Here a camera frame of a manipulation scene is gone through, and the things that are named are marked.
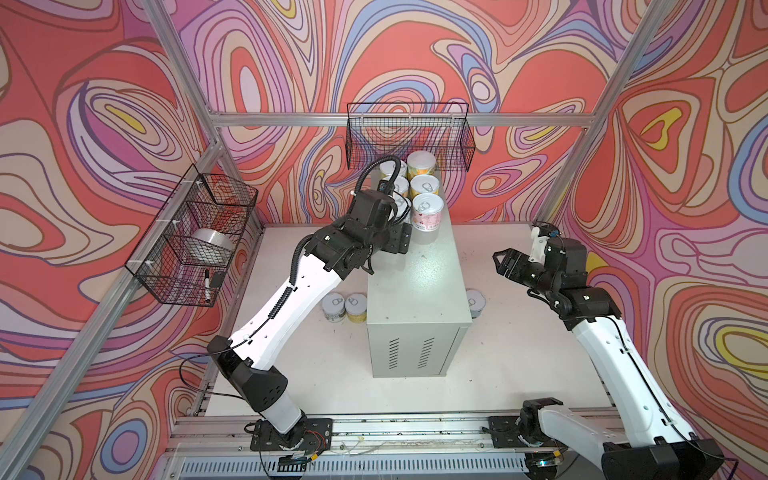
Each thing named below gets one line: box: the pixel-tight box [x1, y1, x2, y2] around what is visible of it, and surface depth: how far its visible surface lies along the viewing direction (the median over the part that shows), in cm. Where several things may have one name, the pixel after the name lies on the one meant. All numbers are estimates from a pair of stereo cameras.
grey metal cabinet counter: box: [366, 229, 472, 378], surface depth 66 cm
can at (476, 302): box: [466, 288, 486, 319], surface depth 93 cm
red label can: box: [412, 193, 445, 232], surface depth 71 cm
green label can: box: [380, 160, 407, 179], surface depth 80 cm
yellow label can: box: [410, 174, 440, 195], surface depth 75 cm
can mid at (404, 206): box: [394, 190, 413, 224], surface depth 72 cm
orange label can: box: [407, 150, 437, 180], surface depth 78 cm
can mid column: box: [393, 175, 410, 199], surface depth 75 cm
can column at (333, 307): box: [321, 292, 346, 323], surface depth 93 cm
